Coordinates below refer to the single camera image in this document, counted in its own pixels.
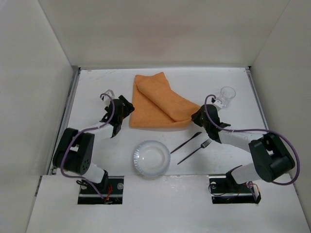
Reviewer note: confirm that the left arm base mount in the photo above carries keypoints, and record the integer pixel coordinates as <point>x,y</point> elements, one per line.
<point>112,192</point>

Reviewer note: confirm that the black fork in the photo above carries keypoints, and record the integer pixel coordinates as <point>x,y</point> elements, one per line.
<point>202,146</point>

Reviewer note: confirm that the white paper plate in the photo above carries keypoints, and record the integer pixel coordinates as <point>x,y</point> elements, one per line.
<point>151,158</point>

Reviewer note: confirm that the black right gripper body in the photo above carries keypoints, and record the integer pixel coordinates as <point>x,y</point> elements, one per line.
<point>198,118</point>

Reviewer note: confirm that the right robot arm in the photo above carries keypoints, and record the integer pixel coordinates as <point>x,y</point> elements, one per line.
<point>272,154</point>

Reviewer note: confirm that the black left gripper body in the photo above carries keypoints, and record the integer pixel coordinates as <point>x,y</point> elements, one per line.
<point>125,105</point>

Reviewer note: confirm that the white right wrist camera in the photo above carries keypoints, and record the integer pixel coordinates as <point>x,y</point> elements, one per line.
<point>217,103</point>

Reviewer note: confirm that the right aluminium table rail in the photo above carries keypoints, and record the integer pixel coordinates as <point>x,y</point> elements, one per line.
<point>256,120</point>

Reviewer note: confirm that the left aluminium table rail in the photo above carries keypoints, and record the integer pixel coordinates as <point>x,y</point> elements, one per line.
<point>66,114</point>

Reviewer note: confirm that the orange cloth placemat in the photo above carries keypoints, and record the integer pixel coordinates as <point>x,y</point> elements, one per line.
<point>157,106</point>

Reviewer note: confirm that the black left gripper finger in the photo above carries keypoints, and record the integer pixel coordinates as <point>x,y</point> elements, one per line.
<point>130,108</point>
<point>121,97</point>

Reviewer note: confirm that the black knife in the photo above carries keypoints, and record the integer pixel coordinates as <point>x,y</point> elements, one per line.
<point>180,146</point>

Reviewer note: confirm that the clear plastic cup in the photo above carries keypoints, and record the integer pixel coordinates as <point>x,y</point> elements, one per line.
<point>227,94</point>

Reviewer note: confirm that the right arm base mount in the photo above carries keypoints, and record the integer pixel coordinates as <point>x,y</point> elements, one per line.
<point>225,190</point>

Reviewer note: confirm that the aluminium table rail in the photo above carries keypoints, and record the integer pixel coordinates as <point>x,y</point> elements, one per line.
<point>256,120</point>
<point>66,114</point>

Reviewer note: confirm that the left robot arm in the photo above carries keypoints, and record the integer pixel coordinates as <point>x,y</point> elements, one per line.
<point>73,155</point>

